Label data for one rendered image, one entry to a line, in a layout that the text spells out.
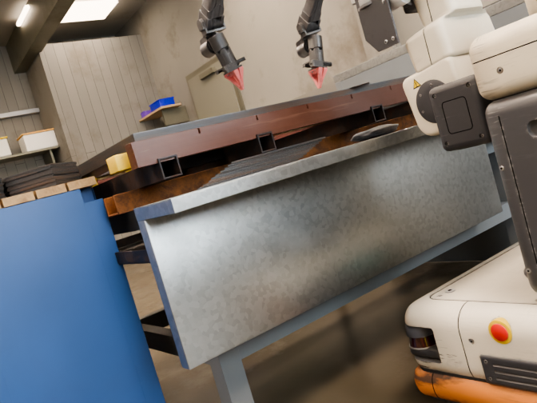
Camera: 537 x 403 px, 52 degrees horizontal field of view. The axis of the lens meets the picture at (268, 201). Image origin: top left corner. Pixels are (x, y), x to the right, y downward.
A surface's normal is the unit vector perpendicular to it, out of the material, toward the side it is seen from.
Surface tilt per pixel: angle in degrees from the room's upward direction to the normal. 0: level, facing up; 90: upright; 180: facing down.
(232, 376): 90
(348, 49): 90
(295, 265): 90
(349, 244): 90
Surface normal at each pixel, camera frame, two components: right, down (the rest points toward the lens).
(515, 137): -0.78, 0.26
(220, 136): 0.56, -0.11
